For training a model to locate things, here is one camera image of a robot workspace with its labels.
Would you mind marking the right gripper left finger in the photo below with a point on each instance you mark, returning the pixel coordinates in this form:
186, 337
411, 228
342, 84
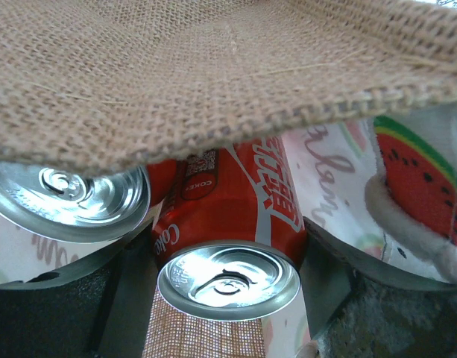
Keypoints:
97, 306

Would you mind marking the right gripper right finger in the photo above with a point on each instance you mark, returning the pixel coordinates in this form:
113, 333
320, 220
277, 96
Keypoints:
359, 306

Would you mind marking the red cola can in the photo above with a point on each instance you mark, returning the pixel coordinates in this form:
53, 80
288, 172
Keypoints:
74, 208
229, 238

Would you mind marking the watermelon canvas tote bag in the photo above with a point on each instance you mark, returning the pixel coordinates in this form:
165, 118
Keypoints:
363, 95

